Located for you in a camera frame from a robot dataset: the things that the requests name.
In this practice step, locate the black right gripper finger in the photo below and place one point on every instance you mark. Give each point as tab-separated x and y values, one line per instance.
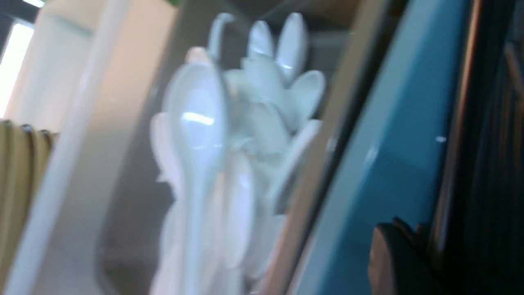
398	263

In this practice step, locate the stack of tan noodle bowls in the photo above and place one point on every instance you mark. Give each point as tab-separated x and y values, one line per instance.
25	151

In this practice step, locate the blue chopstick bin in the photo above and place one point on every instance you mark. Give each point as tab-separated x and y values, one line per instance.
392	164

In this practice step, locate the pile of white soup spoons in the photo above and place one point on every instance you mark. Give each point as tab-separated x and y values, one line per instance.
229	143

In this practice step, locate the grey spoon bin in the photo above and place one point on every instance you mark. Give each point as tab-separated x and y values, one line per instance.
350	39

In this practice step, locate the large white plastic bin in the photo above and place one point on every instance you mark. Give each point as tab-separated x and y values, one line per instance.
89	76

